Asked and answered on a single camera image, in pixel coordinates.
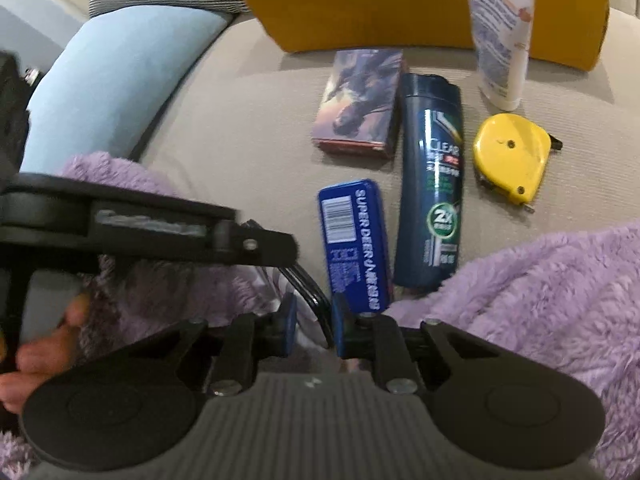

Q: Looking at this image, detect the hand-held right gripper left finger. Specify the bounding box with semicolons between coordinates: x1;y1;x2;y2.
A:
127;292;299;398

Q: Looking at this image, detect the plaid zip case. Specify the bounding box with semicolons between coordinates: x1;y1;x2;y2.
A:
250;262;333;348

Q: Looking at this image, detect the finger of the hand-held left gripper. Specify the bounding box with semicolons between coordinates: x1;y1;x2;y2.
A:
214;217;301;269

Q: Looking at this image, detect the beige sofa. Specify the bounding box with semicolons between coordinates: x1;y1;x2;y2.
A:
135;7;640;306

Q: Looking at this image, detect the yellow tape measure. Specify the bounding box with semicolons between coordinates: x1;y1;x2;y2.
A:
472;113;564;213

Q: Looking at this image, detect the orange cardboard box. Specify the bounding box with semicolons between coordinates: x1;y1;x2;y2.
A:
222;0;613;72

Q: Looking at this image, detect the printed dark red box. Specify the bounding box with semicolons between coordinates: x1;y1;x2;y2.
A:
311;49;407;161

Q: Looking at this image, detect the person's left hand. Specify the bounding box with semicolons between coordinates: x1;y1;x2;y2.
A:
0;292;93;413

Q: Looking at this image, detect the purple fluffy cloth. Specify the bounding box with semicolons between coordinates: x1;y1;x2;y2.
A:
0;152;640;480

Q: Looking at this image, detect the light blue pillow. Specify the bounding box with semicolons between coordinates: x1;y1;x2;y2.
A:
20;5;236;176

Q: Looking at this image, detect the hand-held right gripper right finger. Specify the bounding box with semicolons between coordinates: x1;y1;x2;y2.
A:
332;292;501;396

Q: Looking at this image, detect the white lotion tube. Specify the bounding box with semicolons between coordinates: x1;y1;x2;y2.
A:
462;0;536;112

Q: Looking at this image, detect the blue tin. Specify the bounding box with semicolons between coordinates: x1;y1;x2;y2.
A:
317;178;393;313

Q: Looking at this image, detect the dark blue shampoo bottle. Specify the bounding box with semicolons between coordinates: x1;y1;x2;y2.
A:
393;73;467;291

